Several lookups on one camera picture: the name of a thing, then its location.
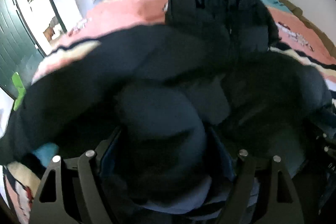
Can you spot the green plastic hanger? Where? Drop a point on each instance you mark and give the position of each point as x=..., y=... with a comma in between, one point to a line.
x=17, y=82

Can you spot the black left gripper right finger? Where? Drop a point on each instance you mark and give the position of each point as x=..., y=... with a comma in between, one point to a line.
x=277, y=199

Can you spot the dark green door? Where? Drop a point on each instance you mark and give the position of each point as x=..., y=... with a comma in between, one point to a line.
x=19, y=50

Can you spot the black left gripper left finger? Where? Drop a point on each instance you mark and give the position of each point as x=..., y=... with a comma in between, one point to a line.
x=69, y=191

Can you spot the brown cardboard strip by bed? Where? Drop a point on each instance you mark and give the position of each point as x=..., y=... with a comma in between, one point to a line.
x=298, y=12

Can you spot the dark navy padded jacket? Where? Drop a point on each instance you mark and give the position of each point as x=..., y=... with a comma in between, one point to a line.
x=162, y=92

